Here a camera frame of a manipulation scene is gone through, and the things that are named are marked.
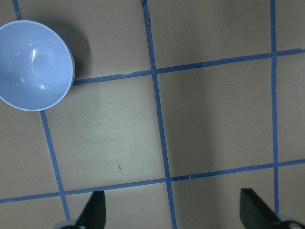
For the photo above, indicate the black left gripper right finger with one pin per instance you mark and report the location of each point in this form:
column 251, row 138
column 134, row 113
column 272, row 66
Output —
column 254, row 213

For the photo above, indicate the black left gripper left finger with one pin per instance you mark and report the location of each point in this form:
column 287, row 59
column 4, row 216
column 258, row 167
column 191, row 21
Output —
column 93, row 215

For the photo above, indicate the blue bowl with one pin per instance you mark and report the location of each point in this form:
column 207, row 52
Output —
column 37, row 68

